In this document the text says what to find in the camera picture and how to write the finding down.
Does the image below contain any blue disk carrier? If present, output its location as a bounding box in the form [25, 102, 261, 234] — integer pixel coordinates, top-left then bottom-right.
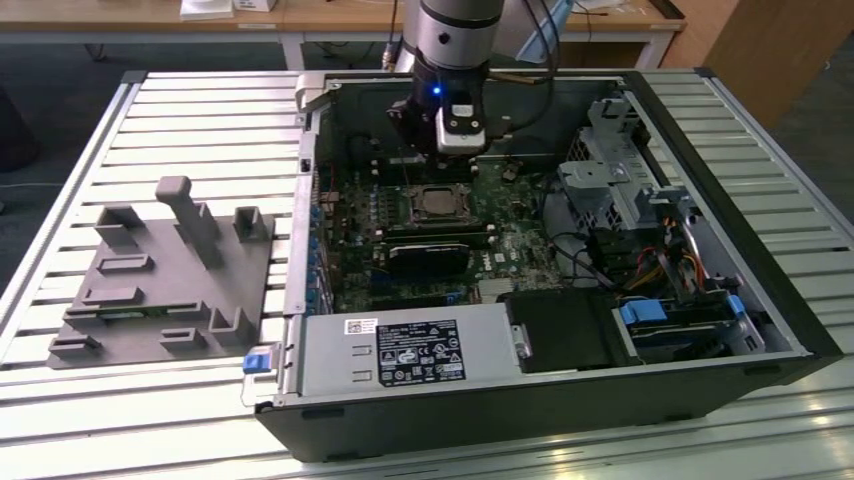
[617, 297, 669, 331]

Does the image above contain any black PC case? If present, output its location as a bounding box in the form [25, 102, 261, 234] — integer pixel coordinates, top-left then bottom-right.
[253, 67, 844, 464]

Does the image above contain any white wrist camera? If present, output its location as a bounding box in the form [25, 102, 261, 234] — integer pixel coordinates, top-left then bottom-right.
[434, 102, 490, 157]

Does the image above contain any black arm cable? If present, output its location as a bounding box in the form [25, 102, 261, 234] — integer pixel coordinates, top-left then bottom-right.
[510, 0, 564, 134]

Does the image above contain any silver power supply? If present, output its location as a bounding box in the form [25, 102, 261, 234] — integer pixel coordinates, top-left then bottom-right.
[292, 303, 528, 402]

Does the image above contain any green motherboard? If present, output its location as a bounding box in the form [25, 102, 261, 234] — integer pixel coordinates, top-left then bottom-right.
[310, 159, 569, 316]

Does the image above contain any black graphics card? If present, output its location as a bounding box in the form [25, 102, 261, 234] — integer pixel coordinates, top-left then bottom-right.
[385, 242, 473, 281]

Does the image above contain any black plastic shroud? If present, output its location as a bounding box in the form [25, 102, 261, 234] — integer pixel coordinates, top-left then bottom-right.
[497, 289, 642, 375]

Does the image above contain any grey parts rack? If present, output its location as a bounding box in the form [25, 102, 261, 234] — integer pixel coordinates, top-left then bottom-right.
[46, 174, 280, 371]

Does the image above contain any blue case latch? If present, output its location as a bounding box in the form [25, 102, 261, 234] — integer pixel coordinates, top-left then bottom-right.
[244, 349, 280, 376]

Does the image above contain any small silver heatsink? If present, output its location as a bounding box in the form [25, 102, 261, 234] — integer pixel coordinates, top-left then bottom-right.
[478, 278, 520, 304]

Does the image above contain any wooden desk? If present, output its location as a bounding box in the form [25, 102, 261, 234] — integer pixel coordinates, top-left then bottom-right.
[0, 0, 689, 71]

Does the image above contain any white box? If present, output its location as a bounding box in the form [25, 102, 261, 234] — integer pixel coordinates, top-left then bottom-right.
[178, 0, 237, 22]

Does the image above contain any silver drive cage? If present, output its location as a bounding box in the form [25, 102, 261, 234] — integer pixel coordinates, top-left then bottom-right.
[557, 97, 703, 236]

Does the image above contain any brown wooden cabinet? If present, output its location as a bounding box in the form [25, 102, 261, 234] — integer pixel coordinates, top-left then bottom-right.
[660, 0, 854, 129]

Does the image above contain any metal socket cover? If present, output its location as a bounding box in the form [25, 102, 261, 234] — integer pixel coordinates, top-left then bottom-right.
[406, 183, 478, 223]

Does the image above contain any coloured wire bundle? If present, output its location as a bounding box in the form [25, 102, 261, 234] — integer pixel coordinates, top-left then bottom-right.
[633, 247, 711, 292]

